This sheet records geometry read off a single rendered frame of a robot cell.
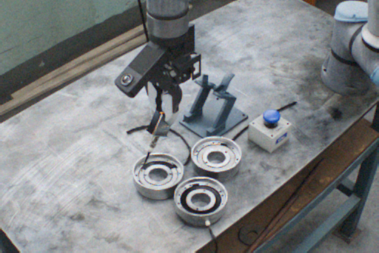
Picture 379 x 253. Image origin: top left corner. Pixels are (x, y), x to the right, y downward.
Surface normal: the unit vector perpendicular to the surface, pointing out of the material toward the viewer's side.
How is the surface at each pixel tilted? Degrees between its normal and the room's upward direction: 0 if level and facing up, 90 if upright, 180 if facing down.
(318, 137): 0
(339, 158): 0
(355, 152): 0
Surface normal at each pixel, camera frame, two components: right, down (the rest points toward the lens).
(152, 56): -0.31, -0.43
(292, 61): 0.00, -0.76
